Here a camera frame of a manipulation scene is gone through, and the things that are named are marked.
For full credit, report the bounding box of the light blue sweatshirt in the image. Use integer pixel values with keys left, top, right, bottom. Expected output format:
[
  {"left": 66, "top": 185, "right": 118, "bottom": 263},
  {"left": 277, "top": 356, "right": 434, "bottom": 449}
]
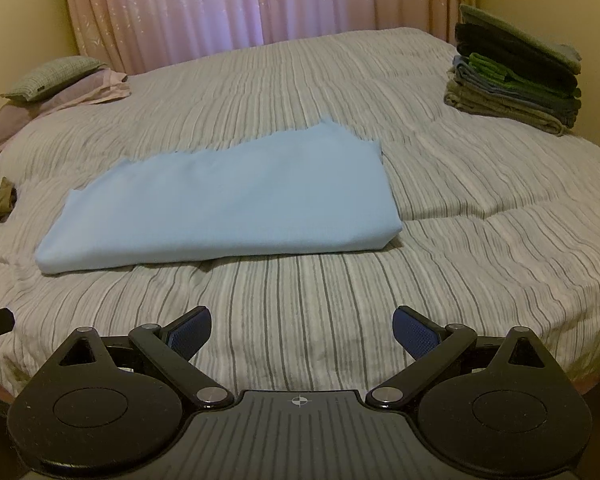
[{"left": 34, "top": 117, "right": 403, "bottom": 276}]

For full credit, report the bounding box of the bed with striped grey blanket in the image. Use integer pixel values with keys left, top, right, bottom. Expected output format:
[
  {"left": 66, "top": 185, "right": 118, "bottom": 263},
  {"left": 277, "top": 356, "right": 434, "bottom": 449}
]
[{"left": 0, "top": 27, "right": 600, "bottom": 401}]

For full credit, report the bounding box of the pink curtain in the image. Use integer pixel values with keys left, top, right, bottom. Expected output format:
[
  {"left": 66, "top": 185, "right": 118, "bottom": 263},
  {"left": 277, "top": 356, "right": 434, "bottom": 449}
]
[{"left": 60, "top": 0, "right": 481, "bottom": 76}]

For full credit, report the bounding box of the green checked pillow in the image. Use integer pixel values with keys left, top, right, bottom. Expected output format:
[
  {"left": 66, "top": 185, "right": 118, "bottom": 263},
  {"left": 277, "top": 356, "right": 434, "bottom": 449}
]
[{"left": 1, "top": 56, "right": 108, "bottom": 102}]

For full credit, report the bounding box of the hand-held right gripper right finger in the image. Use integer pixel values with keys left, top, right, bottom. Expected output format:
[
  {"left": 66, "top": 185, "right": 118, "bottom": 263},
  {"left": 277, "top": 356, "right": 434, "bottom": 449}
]
[{"left": 365, "top": 306, "right": 551, "bottom": 409}]

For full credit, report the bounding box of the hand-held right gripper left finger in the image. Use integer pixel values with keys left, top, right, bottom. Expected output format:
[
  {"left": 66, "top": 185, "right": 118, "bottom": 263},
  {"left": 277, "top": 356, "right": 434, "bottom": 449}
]
[{"left": 60, "top": 306, "right": 234, "bottom": 409}]

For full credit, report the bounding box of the purple pillow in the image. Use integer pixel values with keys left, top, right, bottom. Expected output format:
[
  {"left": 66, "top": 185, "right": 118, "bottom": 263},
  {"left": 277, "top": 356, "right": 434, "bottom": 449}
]
[{"left": 0, "top": 70, "right": 131, "bottom": 173}]

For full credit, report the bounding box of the stack of folded clothes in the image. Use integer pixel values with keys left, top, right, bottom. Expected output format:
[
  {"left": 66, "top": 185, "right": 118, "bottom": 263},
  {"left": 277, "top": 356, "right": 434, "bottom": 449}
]
[{"left": 444, "top": 4, "right": 582, "bottom": 137}]

